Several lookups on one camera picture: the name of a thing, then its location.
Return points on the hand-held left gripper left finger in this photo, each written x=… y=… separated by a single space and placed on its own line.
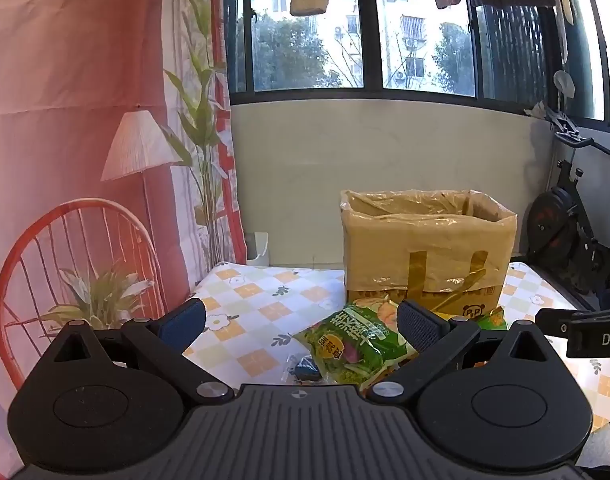
x=185 y=322

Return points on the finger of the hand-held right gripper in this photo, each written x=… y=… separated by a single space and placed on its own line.
x=552 y=322

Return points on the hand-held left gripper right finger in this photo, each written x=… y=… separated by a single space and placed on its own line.
x=420 y=329

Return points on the brown cardboard box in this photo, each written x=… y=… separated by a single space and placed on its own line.
x=457 y=305

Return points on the large yellow snack packet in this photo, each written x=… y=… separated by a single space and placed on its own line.
x=492 y=317

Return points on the green snack packet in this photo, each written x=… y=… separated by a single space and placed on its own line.
x=355 y=345

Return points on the translucent yellowish plastic bag liner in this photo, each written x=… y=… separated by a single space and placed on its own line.
x=425 y=240

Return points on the black exercise bike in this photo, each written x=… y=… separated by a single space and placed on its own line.
x=560 y=225

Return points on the small white container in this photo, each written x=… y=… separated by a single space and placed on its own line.
x=257 y=250

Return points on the small blue wrapped candy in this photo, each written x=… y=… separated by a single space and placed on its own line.
x=305 y=369

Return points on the white hanging object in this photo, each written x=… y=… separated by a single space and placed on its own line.
x=564 y=82

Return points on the printed backdrop cloth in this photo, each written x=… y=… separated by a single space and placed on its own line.
x=60 y=85

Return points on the window with dark frame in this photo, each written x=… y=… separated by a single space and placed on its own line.
x=295 y=55

